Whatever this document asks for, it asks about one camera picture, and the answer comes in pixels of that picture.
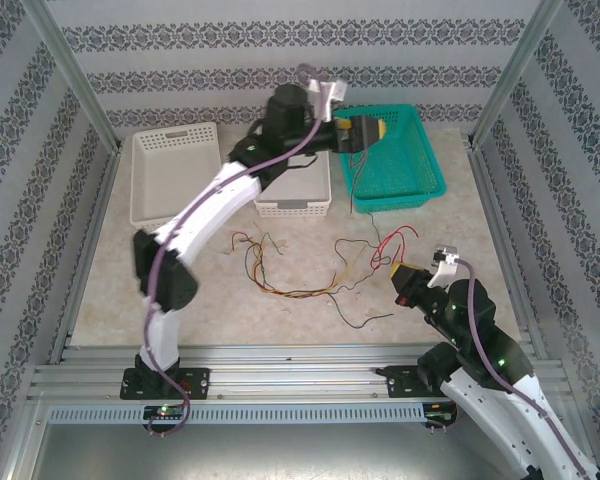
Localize black wire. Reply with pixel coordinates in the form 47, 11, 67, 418
327, 293, 395, 330
347, 148, 372, 216

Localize coloured wires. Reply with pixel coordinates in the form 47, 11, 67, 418
244, 234, 371, 301

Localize orange wire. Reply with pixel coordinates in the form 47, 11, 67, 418
229, 230, 341, 300

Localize teal plastic mesh basket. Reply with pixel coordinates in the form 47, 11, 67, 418
329, 103, 449, 215

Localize large white plastic basket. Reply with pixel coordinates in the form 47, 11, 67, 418
129, 121, 224, 234

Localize grey metal panel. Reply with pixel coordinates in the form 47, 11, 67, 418
29, 423, 531, 480

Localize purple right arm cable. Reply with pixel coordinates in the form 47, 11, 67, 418
452, 253, 589, 480

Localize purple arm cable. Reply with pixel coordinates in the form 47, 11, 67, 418
452, 253, 589, 480
144, 62, 331, 439

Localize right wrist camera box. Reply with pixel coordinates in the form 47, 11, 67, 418
426, 243, 462, 290

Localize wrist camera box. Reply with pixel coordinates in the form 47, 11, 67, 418
307, 77, 349, 121
426, 243, 462, 290

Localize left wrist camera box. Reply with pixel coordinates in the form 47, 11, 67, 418
307, 77, 349, 121

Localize small white grey-handled basket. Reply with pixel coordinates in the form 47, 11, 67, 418
253, 149, 334, 220

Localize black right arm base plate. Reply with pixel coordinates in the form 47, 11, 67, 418
384, 364, 461, 400

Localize aluminium table side rail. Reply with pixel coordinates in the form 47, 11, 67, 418
49, 149, 124, 364
469, 144, 549, 361

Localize aluminium mounting rail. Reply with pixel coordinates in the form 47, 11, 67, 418
27, 344, 574, 401

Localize aluminium frame post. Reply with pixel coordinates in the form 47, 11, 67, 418
468, 0, 566, 151
19, 0, 124, 154

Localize slotted grey cable duct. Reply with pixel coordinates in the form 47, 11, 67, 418
47, 403, 426, 425

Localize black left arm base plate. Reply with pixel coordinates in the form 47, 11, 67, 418
119, 367, 211, 401

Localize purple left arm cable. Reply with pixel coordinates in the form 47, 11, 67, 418
144, 62, 331, 439

